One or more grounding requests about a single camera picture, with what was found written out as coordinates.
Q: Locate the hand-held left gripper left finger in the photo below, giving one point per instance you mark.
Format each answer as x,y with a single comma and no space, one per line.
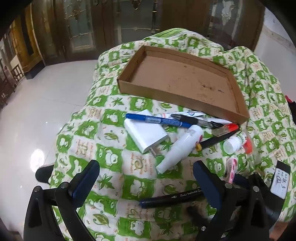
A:
85,179

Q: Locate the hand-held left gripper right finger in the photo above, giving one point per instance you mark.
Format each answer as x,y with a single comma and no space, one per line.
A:
208,183

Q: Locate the rose print hand cream tube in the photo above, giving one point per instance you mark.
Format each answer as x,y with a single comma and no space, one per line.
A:
232,166

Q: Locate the black pen with yellow end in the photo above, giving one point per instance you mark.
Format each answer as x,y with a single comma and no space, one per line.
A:
215,141

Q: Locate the black marker pen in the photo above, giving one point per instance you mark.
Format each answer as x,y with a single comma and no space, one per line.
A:
166,199

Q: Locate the white spray bottle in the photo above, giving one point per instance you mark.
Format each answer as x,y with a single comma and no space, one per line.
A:
182,146

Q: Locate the white pill bottle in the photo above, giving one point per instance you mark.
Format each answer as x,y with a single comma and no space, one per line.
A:
232,143

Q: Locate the red perfume bottle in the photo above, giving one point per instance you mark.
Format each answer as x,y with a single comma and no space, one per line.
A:
248,146

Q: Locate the clear pen with red cap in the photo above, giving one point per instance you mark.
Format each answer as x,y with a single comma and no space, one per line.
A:
231,127

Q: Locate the black gel pen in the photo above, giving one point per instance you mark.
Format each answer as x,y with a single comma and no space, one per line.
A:
196,121

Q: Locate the white tube pen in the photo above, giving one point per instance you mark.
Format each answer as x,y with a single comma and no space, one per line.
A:
188,113

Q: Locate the white power adapter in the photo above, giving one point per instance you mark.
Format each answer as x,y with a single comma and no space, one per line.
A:
145,134

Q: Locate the blue marker pen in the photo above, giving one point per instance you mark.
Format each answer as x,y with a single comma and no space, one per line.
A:
159,120

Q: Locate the brown cardboard tray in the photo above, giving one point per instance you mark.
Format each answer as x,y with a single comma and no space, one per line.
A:
180,76

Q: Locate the black shoe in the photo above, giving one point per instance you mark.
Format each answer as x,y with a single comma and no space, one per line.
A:
44,173

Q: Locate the green printed blanket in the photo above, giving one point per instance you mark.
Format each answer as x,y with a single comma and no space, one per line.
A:
138,165

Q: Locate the red cloth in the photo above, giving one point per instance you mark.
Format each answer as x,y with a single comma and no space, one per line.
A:
289,99

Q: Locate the wooden chairs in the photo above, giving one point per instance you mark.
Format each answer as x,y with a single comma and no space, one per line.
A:
13,74

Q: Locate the golden framed cabinet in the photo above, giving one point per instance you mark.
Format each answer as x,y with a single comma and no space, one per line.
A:
30,46

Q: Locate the wooden glass cabinet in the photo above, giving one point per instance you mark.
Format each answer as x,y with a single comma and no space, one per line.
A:
104,23

